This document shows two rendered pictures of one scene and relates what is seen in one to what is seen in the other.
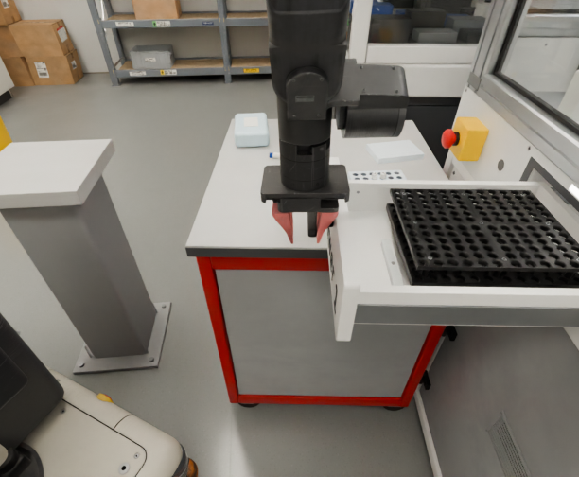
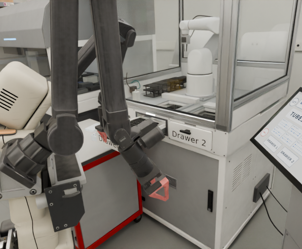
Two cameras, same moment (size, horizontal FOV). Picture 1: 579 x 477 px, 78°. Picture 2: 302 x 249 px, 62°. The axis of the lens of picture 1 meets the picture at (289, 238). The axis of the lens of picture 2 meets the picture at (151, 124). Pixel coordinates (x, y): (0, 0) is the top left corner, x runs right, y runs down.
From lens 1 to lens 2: 1.03 m
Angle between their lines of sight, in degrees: 44
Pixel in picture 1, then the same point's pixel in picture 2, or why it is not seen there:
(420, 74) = (84, 103)
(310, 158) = not seen: hidden behind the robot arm
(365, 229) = not seen: hidden behind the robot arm
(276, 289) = (91, 177)
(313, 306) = (103, 179)
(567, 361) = (165, 146)
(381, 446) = (143, 232)
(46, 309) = not seen: outside the picture
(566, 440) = (174, 161)
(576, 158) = (143, 107)
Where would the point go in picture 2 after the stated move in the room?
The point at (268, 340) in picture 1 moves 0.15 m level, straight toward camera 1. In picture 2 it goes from (92, 204) to (108, 213)
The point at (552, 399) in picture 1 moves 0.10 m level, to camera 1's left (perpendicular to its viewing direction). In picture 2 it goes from (168, 156) to (158, 163)
